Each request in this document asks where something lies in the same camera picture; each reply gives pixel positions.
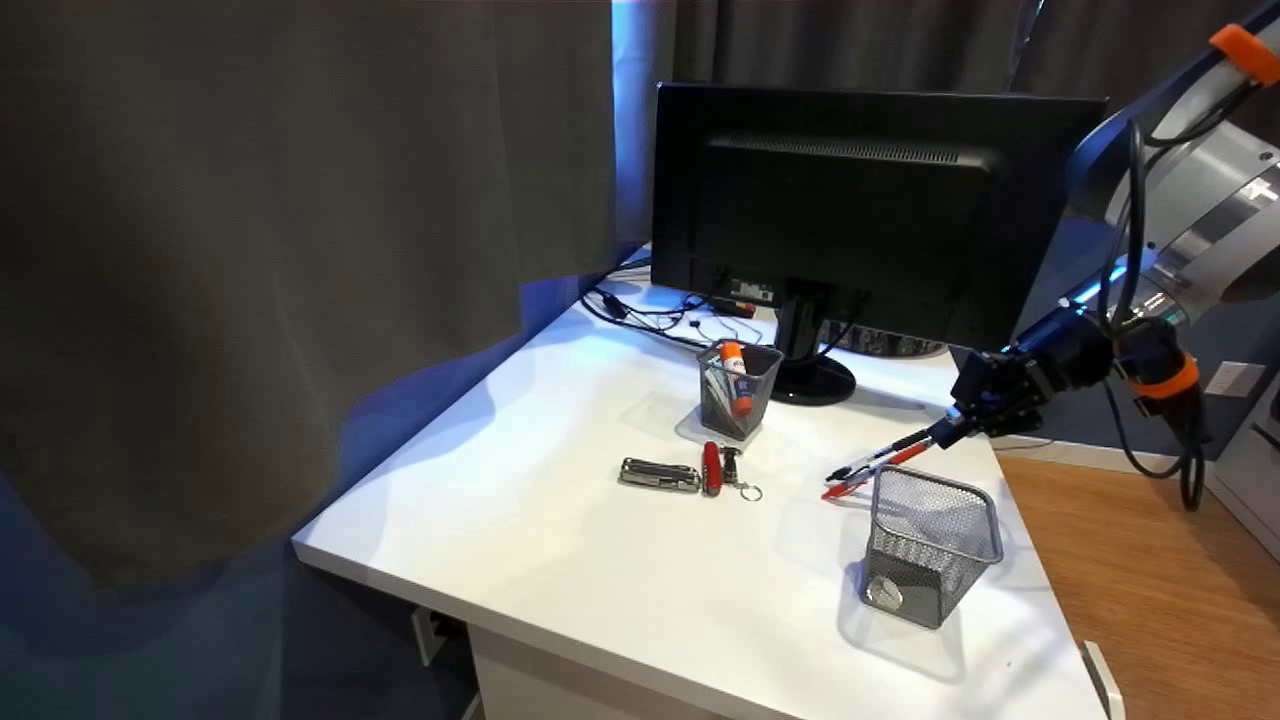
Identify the near black mesh pen bin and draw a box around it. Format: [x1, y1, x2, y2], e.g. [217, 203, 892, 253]
[858, 466, 1003, 629]

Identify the grey curtain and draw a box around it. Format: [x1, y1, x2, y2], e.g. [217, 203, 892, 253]
[0, 0, 1254, 591]

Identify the red pen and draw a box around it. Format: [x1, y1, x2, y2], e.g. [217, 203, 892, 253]
[818, 426, 930, 501]

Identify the small black monitor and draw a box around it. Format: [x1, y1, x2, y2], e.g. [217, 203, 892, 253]
[652, 83, 1103, 402]

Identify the red pocket knife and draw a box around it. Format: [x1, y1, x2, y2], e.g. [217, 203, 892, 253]
[701, 445, 764, 502]

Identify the far black mesh pen bin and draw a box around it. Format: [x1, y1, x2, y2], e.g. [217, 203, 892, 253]
[695, 341, 778, 440]

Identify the black mesh pen bin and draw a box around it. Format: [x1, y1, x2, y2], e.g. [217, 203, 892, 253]
[695, 341, 778, 440]
[858, 466, 1003, 629]

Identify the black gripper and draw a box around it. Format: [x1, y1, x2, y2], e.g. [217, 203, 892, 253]
[928, 353, 1062, 446]

